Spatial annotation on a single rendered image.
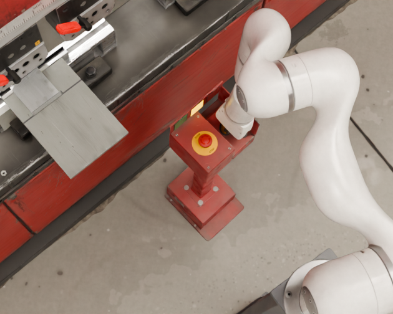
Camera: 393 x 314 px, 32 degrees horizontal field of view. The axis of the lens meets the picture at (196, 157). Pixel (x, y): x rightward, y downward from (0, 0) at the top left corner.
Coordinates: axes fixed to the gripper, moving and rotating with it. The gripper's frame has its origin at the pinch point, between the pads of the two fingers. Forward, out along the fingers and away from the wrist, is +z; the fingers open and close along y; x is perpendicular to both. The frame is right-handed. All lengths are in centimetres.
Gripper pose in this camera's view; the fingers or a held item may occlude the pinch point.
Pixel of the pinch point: (230, 127)
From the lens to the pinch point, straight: 195.7
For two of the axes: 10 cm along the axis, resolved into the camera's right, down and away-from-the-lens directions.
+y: 6.8, 7.3, -1.0
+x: 7.3, -6.4, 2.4
